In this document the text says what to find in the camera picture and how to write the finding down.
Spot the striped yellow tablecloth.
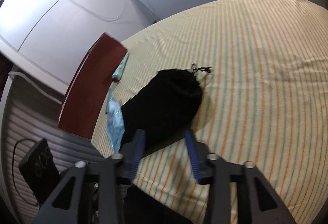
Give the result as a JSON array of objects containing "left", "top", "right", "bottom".
[{"left": 113, "top": 0, "right": 327, "bottom": 223}]

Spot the small patterned tube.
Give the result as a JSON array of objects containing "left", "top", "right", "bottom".
[{"left": 112, "top": 53, "right": 130, "bottom": 83}]

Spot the dark red cardboard box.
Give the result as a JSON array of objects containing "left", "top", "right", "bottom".
[{"left": 58, "top": 33, "right": 127, "bottom": 140}]

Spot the light blue plastic packet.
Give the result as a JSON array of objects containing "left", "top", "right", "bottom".
[{"left": 106, "top": 86, "right": 125, "bottom": 153}]

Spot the black fabric pouch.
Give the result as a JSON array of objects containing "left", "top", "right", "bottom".
[{"left": 121, "top": 67, "right": 212, "bottom": 157}]

